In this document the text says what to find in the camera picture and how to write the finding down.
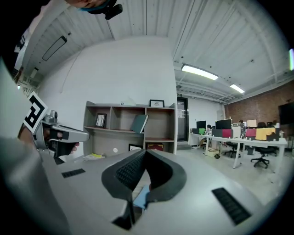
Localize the grey door ramp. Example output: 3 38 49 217
176 140 192 151

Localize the person's left hand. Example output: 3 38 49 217
42 129 80 158

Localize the black framed deer picture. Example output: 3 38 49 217
128 143 144 152

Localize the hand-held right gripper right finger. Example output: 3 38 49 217
141 149 272 235

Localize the grey wooden desk with hutch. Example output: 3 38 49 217
55 100 178 171

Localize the black framed bird picture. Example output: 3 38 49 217
149 99 165 108

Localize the yellow-green magazine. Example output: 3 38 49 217
82 152 106 162

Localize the black wall television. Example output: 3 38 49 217
278 101 294 126

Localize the black office chair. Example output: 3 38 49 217
250 146 277 169
223 140 242 159

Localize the black glass door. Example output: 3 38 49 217
176 96 190 142

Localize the white paper notice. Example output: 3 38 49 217
177 101 186 119

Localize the long white office desk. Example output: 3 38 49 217
189 131 288 178

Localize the white tissue box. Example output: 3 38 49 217
119 96 137 107

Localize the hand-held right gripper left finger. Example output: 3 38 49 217
43 149 146 235

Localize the teal hardcover book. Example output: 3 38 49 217
130 114 149 134

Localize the blue book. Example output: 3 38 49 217
133 184 151 210

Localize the wooden shelf unit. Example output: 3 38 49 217
83 100 178 157

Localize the yellow divider panel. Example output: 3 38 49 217
255 127 277 141

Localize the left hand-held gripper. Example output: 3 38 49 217
23 90 90 159

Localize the dark ceiling light panel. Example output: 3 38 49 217
41 35 68 62

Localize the black framed tree picture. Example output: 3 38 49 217
94 112 107 129

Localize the person's left forearm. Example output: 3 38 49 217
17 125 37 150

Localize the black head-worn camera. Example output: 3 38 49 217
104 3 124 20

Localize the person's head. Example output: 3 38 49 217
66 0 111 15

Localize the long ceiling light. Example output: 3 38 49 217
181 64 219 81
229 84 245 94

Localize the white wall conduit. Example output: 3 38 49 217
60 50 82 94

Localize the pale yellow storage box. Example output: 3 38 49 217
207 146 221 158

